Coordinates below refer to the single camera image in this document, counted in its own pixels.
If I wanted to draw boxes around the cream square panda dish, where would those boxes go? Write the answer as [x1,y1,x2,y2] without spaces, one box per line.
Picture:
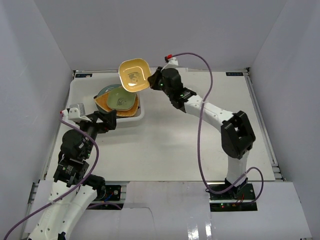
[107,106,139,112]

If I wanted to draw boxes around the green square panda dish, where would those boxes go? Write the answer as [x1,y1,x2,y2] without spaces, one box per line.
[106,87,137,109]

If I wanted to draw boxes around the yellow square panda dish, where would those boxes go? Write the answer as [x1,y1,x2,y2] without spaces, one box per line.
[118,58,151,93]

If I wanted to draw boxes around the teal round plate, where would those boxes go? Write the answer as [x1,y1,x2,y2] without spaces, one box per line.
[94,84,122,113]

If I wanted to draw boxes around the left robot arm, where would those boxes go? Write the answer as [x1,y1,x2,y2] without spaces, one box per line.
[28,108,117,240]

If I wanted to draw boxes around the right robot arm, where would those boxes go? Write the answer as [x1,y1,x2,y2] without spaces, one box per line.
[147,67,256,200]

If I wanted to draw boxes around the white plastic bin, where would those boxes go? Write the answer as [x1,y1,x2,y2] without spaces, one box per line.
[67,72,145,128]

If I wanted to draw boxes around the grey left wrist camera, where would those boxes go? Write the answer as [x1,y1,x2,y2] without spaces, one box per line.
[60,103,91,123]

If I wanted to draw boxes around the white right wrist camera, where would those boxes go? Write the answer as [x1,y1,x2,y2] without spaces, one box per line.
[161,54,179,71]

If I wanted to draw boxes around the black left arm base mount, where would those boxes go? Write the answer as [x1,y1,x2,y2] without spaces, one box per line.
[87,184,124,210]

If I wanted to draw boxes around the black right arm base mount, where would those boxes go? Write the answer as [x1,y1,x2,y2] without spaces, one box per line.
[206,183,258,213]

